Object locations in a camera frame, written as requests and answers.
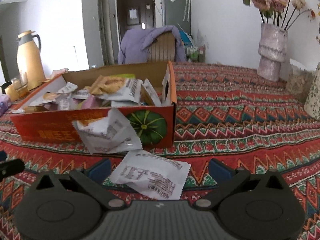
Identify purple tissue pack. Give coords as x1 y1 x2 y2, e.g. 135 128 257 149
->
0 94 12 116

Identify red cardboard pumpkin box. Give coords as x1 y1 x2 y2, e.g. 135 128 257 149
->
10 61 177 148

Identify yellow round cup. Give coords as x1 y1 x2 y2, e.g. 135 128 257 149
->
5 84 20 102

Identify purple jacket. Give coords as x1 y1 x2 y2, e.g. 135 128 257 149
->
118 25 187 64

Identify grey refrigerator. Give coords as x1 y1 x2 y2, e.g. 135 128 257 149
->
162 0 191 34

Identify folded red cloth coasters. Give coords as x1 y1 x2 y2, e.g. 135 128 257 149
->
50 68 68 79

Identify patterned red tablecloth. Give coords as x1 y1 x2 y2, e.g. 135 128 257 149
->
1 63 319 239

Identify wooden chair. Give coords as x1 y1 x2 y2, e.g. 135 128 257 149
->
148 32 176 62

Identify oat crisp snack packet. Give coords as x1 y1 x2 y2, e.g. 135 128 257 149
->
96 79 142 103

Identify green white snack pouch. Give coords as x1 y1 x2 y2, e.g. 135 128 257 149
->
111 74 136 79

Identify glass cup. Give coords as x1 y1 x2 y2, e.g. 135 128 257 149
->
11 72 29 98

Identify dried pink roses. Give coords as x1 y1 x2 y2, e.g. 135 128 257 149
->
242 0 319 30

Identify pink textured vase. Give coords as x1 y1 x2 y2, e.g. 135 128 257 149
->
257 23 288 82

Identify orange cracker packet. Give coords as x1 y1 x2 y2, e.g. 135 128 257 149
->
85 75 126 95

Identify floral white vase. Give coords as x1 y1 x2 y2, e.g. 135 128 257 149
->
304 63 320 120

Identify beige thermos jug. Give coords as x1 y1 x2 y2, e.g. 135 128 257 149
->
17 30 46 90

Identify white snack packet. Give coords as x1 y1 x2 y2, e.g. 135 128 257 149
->
72 108 143 154
109 150 191 200

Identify dark brown door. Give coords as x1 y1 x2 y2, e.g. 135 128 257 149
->
117 0 156 41

